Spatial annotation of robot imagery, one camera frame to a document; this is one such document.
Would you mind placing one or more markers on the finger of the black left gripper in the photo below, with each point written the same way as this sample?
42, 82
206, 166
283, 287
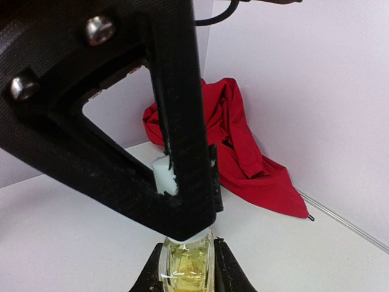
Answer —
215, 178
73, 76

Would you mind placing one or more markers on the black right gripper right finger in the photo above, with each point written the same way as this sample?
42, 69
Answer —
229, 276

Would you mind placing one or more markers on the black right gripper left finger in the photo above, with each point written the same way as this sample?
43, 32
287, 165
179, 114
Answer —
148, 280

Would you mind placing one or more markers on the yellow nail polish bottle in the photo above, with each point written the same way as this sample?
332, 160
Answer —
188, 265

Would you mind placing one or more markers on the grey nail polish cap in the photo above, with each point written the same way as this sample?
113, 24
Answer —
166, 184

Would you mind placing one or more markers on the red cloth garment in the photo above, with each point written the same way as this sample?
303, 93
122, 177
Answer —
243, 169

